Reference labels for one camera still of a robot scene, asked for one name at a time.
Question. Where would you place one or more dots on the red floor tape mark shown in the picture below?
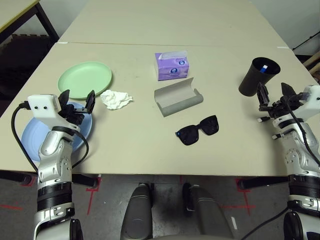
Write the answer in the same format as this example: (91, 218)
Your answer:
(11, 207)
(247, 207)
(89, 202)

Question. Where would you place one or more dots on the green plastic plate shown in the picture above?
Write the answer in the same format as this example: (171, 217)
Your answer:
(82, 77)

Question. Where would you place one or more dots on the white scrap on floor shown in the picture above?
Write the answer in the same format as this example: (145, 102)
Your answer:
(234, 222)

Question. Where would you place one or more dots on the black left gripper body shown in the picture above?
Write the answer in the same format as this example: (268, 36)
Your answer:
(73, 115)

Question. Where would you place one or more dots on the grey robot left leg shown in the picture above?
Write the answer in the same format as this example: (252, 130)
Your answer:
(137, 215)

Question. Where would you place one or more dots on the side table with black frame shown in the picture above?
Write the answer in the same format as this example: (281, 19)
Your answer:
(15, 10)

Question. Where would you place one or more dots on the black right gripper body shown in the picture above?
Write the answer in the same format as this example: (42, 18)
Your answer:
(275, 108)

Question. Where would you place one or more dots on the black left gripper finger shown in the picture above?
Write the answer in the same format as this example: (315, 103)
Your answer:
(64, 98)
(90, 102)

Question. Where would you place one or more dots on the black plastic cup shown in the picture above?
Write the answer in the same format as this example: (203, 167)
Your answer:
(250, 80)

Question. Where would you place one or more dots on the white tape strip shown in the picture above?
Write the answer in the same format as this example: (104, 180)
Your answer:
(62, 43)

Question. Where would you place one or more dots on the black table foot bar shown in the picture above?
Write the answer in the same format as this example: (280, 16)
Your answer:
(85, 180)
(15, 176)
(262, 183)

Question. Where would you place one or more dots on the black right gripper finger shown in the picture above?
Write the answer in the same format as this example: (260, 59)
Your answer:
(287, 91)
(263, 96)

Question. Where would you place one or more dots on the purple tissue pack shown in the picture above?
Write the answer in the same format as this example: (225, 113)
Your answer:
(170, 70)

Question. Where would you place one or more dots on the grey robot leg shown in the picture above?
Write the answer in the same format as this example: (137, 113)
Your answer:
(207, 215)
(137, 215)

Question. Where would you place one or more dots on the grey robot right leg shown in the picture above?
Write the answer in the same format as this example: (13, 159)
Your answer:
(207, 215)

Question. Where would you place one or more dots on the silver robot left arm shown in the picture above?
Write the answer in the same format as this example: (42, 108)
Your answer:
(53, 155)

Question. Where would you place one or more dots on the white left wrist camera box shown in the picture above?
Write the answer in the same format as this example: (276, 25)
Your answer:
(42, 105)

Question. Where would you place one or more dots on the white tissue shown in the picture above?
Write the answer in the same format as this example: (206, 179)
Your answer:
(115, 100)

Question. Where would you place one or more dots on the grey glasses case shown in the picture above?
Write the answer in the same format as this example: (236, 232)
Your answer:
(175, 100)

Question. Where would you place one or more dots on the blue and white marker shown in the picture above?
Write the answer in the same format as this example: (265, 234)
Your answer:
(264, 68)

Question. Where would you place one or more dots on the wooden frame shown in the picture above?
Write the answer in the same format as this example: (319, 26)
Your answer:
(312, 62)

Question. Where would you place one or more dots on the blue plastic plate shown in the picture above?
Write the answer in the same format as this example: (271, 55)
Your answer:
(30, 140)

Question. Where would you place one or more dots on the black sunglasses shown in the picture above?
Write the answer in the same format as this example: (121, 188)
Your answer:
(190, 136)

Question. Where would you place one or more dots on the dark foam floor mat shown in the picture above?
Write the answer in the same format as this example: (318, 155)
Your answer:
(20, 57)

